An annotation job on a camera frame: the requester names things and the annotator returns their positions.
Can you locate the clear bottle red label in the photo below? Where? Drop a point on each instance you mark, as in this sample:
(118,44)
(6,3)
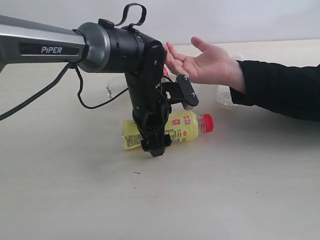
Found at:
(115,86)

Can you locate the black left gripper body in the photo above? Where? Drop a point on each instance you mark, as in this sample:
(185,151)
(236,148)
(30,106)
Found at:
(150,112)

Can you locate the white tea bottle fruit label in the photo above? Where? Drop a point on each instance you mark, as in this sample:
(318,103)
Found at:
(223,97)

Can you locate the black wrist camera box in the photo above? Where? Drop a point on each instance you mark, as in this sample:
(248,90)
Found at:
(180,91)

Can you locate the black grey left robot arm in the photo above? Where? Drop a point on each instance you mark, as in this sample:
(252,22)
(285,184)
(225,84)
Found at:
(99,48)

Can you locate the black sleeved forearm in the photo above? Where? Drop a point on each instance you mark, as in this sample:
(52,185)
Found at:
(287,90)

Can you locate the yellow label bottle red cap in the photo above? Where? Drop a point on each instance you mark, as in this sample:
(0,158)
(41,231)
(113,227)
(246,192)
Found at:
(182,126)

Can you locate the open human hand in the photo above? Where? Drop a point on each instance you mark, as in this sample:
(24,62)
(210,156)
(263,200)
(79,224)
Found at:
(212,67)

